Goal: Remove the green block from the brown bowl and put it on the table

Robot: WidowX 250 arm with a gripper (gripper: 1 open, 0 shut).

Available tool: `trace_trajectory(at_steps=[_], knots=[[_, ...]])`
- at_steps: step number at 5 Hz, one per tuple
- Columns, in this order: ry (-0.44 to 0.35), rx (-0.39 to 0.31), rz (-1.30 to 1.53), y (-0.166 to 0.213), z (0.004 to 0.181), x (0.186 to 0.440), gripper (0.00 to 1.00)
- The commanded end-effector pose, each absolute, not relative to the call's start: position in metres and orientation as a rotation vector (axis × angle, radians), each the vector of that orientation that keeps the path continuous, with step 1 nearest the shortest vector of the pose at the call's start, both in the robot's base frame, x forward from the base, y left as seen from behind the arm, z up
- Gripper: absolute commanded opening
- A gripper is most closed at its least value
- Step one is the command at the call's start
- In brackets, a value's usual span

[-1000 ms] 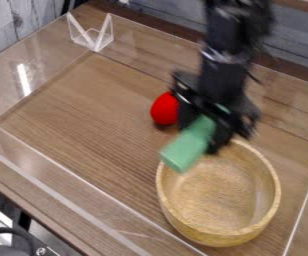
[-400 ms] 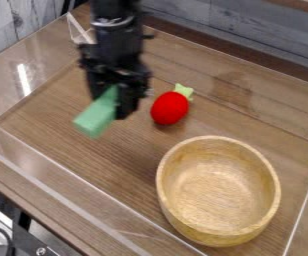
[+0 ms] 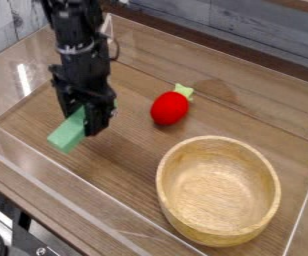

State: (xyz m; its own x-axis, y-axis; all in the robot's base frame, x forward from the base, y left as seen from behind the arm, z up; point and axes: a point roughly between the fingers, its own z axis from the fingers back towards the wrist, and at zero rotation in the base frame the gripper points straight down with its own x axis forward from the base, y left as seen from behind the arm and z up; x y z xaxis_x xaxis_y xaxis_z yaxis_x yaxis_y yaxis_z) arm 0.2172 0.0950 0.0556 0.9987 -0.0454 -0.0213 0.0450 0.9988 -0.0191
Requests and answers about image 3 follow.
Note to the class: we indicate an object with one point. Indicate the clear acrylic wall panel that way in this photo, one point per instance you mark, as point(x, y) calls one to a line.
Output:
point(87, 217)

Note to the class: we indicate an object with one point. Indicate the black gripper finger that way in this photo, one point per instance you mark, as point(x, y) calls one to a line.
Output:
point(68, 100)
point(97, 117)

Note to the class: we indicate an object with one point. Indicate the red plush strawberry toy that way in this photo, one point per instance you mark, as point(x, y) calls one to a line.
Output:
point(171, 106)

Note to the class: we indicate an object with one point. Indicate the green rectangular block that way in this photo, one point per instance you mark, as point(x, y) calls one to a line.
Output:
point(67, 137)

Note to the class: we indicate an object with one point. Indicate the light wooden bowl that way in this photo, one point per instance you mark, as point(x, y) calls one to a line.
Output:
point(219, 190)

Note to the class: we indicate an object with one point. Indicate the black metal table frame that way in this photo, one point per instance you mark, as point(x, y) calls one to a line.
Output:
point(24, 240)

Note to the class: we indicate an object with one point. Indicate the clear acrylic corner bracket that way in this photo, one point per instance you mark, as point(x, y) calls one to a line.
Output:
point(107, 29)

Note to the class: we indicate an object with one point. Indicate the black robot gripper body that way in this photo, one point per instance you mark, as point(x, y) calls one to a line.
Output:
point(84, 70)

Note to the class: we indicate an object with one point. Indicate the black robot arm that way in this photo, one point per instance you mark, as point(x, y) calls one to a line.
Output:
point(76, 20)

